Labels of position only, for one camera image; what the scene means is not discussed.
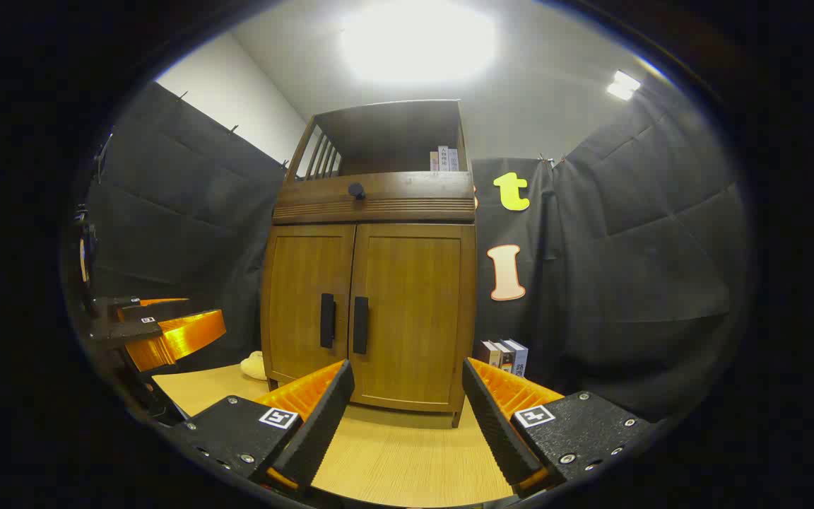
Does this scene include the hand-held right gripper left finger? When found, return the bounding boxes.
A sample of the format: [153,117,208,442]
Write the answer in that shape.
[167,359,355,496]

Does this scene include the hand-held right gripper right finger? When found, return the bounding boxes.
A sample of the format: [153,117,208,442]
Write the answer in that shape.
[462,357,662,499]

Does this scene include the wooden shoe cabinet door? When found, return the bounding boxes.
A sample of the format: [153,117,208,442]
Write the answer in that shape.
[349,223,477,413]
[264,225,357,386]

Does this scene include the wooden double-door shoe cabinet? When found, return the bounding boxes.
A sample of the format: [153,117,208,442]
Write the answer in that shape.
[261,99,478,429]

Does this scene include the blue and white book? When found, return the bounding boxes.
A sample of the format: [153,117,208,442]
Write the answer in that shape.
[506,339,529,378]

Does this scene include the pale yellow plush toy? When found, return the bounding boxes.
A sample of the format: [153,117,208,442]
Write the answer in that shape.
[240,351,269,381]

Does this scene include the black backdrop cloth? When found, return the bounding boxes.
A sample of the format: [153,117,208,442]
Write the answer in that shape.
[85,71,750,425]

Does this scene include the small ceiling light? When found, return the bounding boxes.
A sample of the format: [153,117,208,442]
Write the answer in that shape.
[606,69,642,101]

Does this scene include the large ceiling light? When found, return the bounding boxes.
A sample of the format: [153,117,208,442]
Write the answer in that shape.
[340,0,500,86]

